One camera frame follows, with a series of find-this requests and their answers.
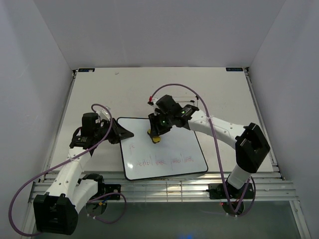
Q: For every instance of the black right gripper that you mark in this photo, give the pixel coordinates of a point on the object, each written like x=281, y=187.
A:
x=156, y=130

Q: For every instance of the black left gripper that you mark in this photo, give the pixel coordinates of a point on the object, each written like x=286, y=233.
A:
x=119, y=133

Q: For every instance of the yellow whiteboard eraser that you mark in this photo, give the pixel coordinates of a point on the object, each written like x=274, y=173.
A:
x=155, y=139

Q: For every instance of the black framed whiteboard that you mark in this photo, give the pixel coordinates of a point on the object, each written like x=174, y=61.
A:
x=178, y=152

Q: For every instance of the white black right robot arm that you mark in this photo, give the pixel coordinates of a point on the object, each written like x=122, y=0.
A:
x=249, y=142

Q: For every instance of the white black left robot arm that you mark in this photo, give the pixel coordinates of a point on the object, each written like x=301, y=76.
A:
x=56, y=211

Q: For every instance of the blue corner label left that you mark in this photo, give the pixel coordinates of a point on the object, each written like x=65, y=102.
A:
x=86, y=69

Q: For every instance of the blue corner label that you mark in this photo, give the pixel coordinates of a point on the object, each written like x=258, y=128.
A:
x=86, y=69
x=234, y=69

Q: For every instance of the blue corner label right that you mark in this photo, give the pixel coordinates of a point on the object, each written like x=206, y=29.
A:
x=234, y=69

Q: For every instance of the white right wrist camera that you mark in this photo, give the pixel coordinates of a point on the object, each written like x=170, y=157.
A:
x=152, y=100

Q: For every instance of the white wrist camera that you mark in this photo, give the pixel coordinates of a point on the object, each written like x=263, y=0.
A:
x=152, y=100
x=103, y=113

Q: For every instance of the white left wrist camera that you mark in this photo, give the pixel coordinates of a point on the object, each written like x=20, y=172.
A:
x=103, y=113

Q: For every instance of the white wire whiteboard stand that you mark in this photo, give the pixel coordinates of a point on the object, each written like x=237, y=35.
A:
x=184, y=100

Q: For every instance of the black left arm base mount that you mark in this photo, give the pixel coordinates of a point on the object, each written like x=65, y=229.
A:
x=107, y=189

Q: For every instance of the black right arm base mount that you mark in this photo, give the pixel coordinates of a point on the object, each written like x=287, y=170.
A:
x=236, y=208

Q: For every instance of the aluminium table frame rail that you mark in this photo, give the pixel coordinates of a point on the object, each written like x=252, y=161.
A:
x=233, y=98

